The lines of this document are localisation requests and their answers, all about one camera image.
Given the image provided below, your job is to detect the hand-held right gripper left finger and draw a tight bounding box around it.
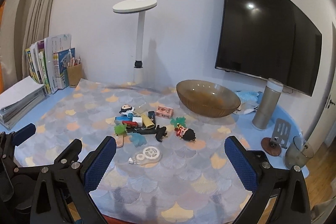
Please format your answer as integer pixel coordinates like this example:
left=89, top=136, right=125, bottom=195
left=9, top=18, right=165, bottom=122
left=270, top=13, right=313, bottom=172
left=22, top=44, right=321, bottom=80
left=30, top=135, right=117, bottom=224

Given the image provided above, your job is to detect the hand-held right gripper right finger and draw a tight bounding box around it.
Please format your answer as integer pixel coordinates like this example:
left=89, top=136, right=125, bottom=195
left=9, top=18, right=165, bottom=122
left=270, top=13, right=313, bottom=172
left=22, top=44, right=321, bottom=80
left=224, top=135, right=311, bottom=224

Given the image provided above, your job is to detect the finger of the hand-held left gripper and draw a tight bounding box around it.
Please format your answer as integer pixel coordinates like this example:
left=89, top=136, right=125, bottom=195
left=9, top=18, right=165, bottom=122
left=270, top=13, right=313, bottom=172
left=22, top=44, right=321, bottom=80
left=54, top=139, right=83, bottom=169
left=0, top=123, right=36, bottom=159

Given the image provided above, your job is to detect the beige sandal toy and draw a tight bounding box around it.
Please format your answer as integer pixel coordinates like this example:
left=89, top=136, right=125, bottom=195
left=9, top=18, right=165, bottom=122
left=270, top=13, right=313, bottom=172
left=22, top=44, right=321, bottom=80
left=115, top=135, right=129, bottom=148

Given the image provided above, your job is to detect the bright green spiky toy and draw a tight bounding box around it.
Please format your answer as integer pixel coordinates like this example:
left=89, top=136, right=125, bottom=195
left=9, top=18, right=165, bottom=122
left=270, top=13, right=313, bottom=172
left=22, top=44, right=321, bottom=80
left=114, top=124, right=128, bottom=136

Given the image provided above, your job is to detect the light teal starfish toy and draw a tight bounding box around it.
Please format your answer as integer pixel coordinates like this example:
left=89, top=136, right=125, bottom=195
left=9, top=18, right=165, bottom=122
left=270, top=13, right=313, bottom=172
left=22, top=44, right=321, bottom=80
left=129, top=133, right=147, bottom=148

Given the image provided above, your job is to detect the white correction tape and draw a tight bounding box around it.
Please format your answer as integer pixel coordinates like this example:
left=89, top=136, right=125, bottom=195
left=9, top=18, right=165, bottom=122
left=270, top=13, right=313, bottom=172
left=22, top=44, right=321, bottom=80
left=129, top=146, right=163, bottom=167

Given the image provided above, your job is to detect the red doll with black hair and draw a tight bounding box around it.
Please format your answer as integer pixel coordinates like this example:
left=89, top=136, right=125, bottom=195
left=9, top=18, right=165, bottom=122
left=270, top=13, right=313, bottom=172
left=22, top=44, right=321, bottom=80
left=175, top=126, right=197, bottom=142

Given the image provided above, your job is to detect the black toy animal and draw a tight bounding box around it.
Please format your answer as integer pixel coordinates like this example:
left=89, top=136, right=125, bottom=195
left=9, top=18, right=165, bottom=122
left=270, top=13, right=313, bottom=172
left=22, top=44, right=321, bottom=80
left=154, top=126, right=168, bottom=141

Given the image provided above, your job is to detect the brown glass bowl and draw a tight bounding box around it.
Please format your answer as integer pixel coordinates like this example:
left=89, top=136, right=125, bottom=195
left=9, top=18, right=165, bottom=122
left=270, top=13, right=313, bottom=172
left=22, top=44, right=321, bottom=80
left=176, top=80, right=241, bottom=118

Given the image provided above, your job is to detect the stack of grey papers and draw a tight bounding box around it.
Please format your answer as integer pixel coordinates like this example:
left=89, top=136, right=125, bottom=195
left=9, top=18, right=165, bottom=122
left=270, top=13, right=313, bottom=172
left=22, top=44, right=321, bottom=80
left=0, top=76, right=46, bottom=130

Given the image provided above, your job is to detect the phone stand with wooden base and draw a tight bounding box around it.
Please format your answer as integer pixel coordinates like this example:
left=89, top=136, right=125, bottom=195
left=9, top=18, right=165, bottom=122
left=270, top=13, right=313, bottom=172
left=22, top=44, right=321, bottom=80
left=261, top=118, right=292, bottom=156

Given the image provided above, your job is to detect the blue small box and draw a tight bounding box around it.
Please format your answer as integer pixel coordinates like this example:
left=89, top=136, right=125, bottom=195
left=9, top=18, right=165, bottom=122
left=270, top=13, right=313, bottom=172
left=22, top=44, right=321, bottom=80
left=115, top=115, right=133, bottom=125

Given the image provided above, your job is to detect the black remote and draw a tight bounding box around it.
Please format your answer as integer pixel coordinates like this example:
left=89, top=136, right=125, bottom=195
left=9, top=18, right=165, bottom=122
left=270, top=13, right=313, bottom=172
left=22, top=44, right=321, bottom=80
left=126, top=127, right=158, bottom=135

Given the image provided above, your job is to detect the grey transparent cup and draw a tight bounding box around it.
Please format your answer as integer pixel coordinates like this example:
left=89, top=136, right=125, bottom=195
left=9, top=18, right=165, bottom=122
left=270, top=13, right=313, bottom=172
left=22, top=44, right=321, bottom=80
left=285, top=136, right=314, bottom=169

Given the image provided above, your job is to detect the white cloth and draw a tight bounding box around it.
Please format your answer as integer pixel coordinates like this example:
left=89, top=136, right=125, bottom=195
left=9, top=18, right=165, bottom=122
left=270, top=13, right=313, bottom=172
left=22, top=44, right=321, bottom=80
left=234, top=102, right=260, bottom=115

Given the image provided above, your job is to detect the fan-patterned tablecloth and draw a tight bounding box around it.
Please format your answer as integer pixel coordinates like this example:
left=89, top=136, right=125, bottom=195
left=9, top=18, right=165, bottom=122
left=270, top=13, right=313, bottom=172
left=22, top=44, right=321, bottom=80
left=12, top=78, right=265, bottom=222

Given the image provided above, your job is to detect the yellow and black clip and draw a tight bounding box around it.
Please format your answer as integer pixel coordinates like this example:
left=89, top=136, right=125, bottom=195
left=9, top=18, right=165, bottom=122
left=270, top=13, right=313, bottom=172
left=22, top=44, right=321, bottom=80
left=142, top=115, right=156, bottom=130

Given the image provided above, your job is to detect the silver thermos bottle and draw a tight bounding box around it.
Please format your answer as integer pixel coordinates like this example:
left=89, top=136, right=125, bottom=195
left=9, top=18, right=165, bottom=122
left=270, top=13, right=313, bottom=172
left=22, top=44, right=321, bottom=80
left=252, top=78, right=284, bottom=131

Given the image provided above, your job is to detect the blue cloth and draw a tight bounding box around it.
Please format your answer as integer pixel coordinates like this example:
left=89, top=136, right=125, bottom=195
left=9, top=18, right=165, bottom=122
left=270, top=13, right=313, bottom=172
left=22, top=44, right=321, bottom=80
left=235, top=91, right=263, bottom=104

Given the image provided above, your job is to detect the row of books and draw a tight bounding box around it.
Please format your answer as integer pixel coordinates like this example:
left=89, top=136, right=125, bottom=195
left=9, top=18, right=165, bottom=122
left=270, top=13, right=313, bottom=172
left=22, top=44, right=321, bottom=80
left=25, top=33, right=76, bottom=94

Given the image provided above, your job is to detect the brown pencil holder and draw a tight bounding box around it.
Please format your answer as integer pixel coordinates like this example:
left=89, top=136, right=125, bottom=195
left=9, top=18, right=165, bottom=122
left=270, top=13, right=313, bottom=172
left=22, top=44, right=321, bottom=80
left=66, top=63, right=83, bottom=88

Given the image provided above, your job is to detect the teal-green spiky toy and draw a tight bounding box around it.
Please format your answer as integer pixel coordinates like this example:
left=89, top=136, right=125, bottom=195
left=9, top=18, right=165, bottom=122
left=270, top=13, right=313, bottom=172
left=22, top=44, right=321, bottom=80
left=170, top=116, right=187, bottom=128

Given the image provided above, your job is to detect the pink small box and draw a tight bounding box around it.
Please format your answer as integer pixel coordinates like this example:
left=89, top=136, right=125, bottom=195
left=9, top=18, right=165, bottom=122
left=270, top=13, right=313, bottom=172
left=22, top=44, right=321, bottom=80
left=155, top=106, right=174, bottom=119

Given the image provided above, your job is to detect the bunch of pencils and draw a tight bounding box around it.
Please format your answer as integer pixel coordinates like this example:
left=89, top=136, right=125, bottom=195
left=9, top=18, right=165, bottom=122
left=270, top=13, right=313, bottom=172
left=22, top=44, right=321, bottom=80
left=67, top=55, right=81, bottom=67

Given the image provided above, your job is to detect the beige curtain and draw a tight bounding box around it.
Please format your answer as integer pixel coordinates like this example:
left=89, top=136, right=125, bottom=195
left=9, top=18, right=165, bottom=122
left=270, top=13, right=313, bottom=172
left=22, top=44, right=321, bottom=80
left=0, top=0, right=71, bottom=93

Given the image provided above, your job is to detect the white door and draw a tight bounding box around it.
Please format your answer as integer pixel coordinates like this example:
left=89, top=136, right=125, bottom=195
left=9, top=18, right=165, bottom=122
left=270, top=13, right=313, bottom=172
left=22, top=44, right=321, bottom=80
left=302, top=0, right=336, bottom=151

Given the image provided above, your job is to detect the white desk lamp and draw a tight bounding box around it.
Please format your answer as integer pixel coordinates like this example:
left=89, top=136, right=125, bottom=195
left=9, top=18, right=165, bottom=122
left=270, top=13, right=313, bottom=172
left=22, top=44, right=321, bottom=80
left=112, top=0, right=158, bottom=83

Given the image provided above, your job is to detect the black-haired doll keychain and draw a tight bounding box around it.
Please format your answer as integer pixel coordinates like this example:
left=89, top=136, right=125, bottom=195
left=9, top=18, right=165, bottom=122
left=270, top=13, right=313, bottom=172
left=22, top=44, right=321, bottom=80
left=120, top=104, right=135, bottom=117

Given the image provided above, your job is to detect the black wall television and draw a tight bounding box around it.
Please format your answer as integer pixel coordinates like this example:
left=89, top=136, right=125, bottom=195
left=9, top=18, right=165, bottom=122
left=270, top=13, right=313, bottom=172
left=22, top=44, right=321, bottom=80
left=215, top=0, right=323, bottom=97

